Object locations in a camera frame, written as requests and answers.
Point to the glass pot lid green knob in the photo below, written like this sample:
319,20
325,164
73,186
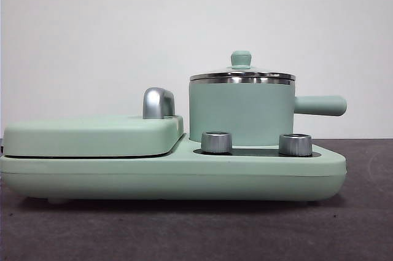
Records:
240,58

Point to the silver control knob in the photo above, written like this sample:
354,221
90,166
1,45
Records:
294,144
216,142

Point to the mint green breakfast machine base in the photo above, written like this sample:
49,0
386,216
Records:
184,175

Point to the mint green griddle lid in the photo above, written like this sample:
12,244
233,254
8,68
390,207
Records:
92,135

